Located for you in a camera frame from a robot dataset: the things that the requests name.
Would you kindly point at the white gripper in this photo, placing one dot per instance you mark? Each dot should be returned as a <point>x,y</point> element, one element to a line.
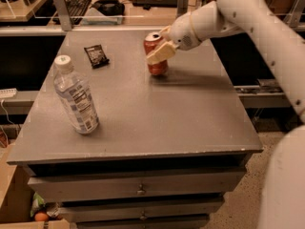
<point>182,32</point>

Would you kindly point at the red coke can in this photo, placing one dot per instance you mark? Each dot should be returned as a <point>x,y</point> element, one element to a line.
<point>150,42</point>

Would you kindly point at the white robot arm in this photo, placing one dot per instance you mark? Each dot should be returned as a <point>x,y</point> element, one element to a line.
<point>283,194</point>

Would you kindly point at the black rxbar chocolate wrapper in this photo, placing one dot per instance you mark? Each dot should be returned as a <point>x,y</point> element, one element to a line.
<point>97,56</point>

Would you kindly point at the black headphones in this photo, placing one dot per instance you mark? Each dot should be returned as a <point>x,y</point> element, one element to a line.
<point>109,7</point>

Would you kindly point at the black keyboard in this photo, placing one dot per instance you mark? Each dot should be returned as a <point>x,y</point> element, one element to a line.
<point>77,9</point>

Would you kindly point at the clear plastic water bottle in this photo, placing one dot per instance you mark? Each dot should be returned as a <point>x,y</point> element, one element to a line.
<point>73,90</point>

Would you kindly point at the grey drawer cabinet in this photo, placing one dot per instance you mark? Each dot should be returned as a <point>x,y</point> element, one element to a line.
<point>189,118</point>

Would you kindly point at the top grey drawer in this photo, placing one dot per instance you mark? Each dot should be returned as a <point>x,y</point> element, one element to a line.
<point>157,183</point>

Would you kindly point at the grey drawer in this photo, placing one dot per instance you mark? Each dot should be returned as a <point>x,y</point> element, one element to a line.
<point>157,183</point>
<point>176,222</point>
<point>139,208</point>

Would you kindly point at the white power strip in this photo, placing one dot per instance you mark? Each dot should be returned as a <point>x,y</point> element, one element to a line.
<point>8,93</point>

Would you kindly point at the bottom grey drawer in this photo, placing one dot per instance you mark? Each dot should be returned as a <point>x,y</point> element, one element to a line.
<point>176,222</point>

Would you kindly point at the middle grey drawer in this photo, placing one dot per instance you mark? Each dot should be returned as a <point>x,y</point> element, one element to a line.
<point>139,208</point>

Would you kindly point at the green snack bag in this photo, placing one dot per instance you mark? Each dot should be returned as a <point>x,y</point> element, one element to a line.
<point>37,204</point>

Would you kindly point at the cardboard box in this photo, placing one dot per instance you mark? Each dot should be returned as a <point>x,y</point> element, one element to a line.
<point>15,199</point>

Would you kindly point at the orange fruit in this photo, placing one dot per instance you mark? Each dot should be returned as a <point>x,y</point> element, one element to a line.
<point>41,216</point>

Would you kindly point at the metal glass-panel bracket right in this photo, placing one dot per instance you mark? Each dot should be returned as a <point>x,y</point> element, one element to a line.
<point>182,7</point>

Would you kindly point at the metal glass-panel bracket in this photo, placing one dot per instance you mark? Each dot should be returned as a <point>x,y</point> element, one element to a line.
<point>182,7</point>
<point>63,15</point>

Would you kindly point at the metal glass-panel bracket left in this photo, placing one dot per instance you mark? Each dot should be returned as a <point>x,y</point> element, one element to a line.
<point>63,15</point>

